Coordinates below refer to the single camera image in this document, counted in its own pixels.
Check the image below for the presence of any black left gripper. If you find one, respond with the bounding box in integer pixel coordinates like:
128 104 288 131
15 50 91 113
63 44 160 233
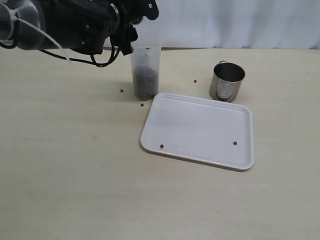
44 0 159 55

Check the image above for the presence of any steel mug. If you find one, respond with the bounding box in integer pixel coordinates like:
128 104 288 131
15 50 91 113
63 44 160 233
209 60 246 103

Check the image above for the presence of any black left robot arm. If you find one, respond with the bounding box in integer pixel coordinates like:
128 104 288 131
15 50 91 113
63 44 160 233
0 0 159 56

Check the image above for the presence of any clear plastic tall container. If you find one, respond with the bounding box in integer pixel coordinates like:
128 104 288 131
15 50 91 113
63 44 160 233
130 31 162 101

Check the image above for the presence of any white backdrop curtain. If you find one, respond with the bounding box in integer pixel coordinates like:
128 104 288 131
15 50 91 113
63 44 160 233
136 0 320 50

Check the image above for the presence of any white plastic tray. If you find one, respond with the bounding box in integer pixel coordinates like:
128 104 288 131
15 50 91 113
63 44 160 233
140 92 255 171

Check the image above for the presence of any white left cable tie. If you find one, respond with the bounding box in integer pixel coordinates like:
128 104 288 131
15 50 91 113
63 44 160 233
0 3 72 64

